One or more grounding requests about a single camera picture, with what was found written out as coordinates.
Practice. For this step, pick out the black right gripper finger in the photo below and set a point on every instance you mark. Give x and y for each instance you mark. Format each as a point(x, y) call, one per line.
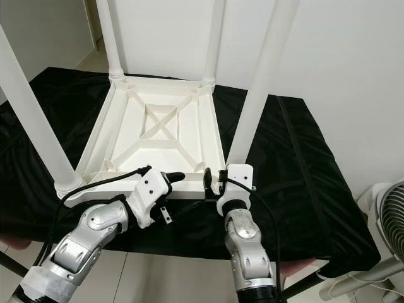
point(209, 181)

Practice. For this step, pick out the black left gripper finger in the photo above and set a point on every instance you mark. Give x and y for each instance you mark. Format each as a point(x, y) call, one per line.
point(175, 177)

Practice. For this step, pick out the white plastic table top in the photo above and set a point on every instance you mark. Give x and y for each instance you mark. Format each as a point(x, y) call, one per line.
point(126, 126)

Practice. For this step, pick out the white plastic table leg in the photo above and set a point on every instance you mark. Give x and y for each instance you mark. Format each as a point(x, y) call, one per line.
point(110, 38)
point(213, 44)
point(265, 69)
point(38, 120)

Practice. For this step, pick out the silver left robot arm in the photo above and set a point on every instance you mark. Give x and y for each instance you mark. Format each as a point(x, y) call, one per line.
point(95, 237)

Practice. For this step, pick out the black tablecloth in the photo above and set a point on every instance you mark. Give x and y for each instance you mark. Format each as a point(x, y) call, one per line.
point(322, 177)

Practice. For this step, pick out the black metal table leg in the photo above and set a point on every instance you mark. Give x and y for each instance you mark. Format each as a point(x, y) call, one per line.
point(12, 273)
point(300, 287)

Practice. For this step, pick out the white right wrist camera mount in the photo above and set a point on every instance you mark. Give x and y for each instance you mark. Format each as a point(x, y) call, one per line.
point(240, 177)

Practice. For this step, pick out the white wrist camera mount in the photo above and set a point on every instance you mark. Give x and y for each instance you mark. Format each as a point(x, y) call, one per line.
point(151, 189)
point(240, 177)

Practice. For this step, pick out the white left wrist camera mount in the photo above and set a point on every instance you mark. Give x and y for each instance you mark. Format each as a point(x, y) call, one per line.
point(151, 189)

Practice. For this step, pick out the white pedestal fan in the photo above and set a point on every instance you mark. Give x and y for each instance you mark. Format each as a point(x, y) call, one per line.
point(391, 214)

